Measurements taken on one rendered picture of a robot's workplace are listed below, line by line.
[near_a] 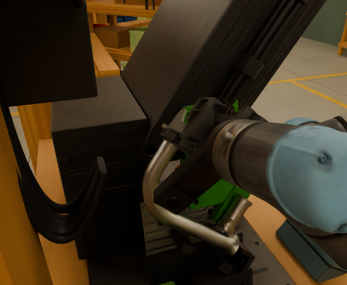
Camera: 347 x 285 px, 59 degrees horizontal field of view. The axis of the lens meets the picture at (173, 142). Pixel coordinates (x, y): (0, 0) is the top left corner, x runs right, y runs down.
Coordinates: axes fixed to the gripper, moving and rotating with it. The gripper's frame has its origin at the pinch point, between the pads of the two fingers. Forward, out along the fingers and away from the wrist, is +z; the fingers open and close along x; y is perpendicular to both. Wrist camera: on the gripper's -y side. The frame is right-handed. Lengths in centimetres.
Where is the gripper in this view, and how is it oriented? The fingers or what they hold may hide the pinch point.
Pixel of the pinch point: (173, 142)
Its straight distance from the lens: 54.2
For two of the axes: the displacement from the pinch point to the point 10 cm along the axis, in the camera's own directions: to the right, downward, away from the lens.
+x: -7.9, -5.1, -3.4
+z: -3.2, -1.4, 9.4
